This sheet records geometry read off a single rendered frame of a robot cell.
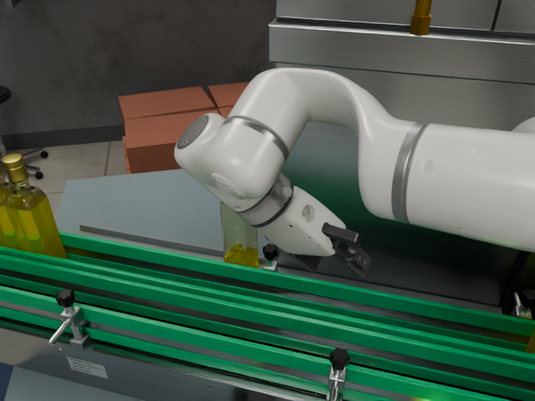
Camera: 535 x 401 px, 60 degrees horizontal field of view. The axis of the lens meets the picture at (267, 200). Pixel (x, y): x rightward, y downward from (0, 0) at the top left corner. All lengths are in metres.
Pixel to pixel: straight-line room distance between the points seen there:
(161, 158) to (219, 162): 2.15
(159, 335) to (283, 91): 0.51
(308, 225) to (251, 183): 0.15
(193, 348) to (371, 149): 0.56
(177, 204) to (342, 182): 0.72
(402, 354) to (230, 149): 0.52
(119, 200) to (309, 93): 1.13
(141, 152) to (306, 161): 1.77
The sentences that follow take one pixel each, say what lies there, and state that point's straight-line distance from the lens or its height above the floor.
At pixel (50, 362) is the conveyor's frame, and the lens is 1.05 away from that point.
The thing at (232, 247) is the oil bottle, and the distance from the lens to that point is 0.94.
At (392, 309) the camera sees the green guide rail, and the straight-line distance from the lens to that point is 0.90.
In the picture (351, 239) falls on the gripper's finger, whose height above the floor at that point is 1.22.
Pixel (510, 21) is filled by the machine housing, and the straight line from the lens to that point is 0.78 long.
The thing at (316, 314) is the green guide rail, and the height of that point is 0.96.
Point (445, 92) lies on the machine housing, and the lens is 0.80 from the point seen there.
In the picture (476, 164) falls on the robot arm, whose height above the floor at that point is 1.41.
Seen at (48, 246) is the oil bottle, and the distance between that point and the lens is 1.04.
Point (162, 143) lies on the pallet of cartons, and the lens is 2.55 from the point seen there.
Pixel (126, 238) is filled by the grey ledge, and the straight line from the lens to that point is 1.15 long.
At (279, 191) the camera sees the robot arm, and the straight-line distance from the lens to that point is 0.54.
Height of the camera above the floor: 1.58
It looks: 34 degrees down
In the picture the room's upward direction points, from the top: straight up
